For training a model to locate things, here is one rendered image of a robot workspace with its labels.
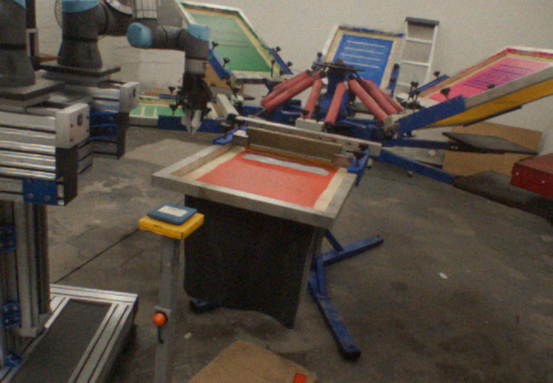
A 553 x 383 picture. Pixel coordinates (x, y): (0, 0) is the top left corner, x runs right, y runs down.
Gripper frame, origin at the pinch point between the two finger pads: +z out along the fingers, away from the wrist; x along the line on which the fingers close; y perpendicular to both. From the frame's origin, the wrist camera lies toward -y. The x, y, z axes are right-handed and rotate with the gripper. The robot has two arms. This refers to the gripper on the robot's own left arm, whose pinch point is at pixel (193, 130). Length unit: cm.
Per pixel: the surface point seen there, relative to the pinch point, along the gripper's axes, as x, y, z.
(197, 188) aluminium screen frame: 14.0, 22.8, 11.6
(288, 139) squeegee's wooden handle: 25.6, -35.8, 4.6
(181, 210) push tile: 16.8, 38.3, 13.1
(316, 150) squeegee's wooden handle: 38, -36, 7
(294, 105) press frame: 2, -135, 5
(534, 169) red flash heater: 119, -42, -2
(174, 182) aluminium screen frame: 6.1, 22.8, 11.8
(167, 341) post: 17, 41, 54
